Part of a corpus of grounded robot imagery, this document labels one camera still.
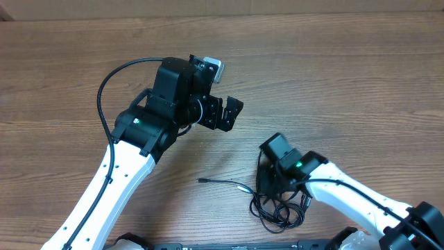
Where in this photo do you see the thin black cable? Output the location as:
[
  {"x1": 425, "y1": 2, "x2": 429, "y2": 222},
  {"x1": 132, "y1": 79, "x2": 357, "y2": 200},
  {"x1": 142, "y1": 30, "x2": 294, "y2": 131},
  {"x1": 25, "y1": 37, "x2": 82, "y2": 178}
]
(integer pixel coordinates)
[{"x1": 196, "y1": 178, "x2": 278, "y2": 223}]

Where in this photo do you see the cardboard backdrop panel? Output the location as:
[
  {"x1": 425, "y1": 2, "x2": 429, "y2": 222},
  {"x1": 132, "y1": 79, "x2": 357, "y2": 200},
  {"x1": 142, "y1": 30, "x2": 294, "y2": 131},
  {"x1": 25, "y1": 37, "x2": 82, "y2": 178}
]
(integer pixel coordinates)
[{"x1": 1, "y1": 0, "x2": 443, "y2": 21}]

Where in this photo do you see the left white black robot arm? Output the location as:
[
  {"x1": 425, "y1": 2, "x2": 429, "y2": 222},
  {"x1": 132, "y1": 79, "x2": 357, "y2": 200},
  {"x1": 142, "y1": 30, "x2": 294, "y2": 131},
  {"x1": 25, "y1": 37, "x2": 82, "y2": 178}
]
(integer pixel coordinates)
[{"x1": 43, "y1": 56, "x2": 244, "y2": 250}]

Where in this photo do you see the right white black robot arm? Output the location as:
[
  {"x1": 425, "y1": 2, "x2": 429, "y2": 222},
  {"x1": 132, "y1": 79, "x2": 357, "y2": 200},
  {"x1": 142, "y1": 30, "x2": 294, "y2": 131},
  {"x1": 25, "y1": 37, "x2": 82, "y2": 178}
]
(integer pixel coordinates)
[{"x1": 257, "y1": 133, "x2": 443, "y2": 249}]

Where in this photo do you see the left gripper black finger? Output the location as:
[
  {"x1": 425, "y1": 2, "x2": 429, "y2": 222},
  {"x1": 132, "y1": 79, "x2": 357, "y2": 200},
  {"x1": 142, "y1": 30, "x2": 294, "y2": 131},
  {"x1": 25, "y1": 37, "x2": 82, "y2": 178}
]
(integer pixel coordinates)
[
  {"x1": 216, "y1": 117, "x2": 236, "y2": 132},
  {"x1": 223, "y1": 96, "x2": 244, "y2": 122}
]

